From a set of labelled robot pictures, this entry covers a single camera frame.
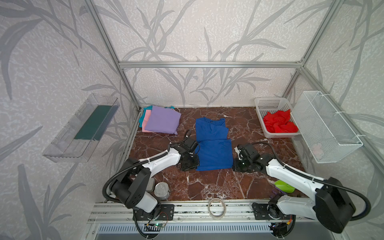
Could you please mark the clear tape roll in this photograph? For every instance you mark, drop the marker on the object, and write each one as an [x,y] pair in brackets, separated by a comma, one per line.
[217,208]

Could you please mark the green yellow toy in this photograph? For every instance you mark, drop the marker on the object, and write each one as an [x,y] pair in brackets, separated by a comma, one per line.
[284,187]

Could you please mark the white plastic laundry basket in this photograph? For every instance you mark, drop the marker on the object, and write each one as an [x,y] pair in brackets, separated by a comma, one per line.
[272,105]

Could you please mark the grey rectangular block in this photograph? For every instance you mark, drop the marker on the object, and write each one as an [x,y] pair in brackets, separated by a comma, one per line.
[151,185]

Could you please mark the red t shirt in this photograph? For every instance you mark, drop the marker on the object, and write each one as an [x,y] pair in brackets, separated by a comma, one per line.
[280,122]

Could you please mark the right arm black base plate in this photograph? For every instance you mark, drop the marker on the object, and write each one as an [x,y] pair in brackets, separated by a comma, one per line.
[268,212]

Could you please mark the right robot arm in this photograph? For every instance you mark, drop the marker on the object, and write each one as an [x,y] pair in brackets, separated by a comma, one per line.
[324,201]

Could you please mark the silver metal can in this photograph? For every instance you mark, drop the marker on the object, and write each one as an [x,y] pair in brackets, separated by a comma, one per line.
[162,191]

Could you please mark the green book on shelf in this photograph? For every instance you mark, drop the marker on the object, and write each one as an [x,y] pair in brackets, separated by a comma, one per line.
[95,126]

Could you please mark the folded purple t shirt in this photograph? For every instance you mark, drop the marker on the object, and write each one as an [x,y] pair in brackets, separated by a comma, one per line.
[163,120]

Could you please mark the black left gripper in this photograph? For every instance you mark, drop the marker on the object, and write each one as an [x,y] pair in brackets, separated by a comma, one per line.
[190,161]

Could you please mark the blue printed t shirt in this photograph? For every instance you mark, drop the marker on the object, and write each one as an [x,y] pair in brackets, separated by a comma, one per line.
[215,148]

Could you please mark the clear plastic wall shelf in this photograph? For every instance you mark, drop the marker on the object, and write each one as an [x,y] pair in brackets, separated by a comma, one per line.
[64,148]

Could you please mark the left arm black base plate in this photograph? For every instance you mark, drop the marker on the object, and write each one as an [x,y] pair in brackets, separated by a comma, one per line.
[162,212]

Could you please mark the aluminium enclosure frame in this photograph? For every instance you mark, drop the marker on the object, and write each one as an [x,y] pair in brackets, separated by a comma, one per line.
[335,47]

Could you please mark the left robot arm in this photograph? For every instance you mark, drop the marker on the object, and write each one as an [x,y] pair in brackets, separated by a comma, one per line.
[129,185]

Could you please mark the white wire mesh basket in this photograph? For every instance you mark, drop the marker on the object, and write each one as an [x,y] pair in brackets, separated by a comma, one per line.
[327,134]

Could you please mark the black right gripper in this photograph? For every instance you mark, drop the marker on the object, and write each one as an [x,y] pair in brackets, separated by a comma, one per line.
[241,163]

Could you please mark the folded pink t shirt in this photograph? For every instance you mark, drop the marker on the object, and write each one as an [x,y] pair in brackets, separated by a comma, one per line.
[145,121]

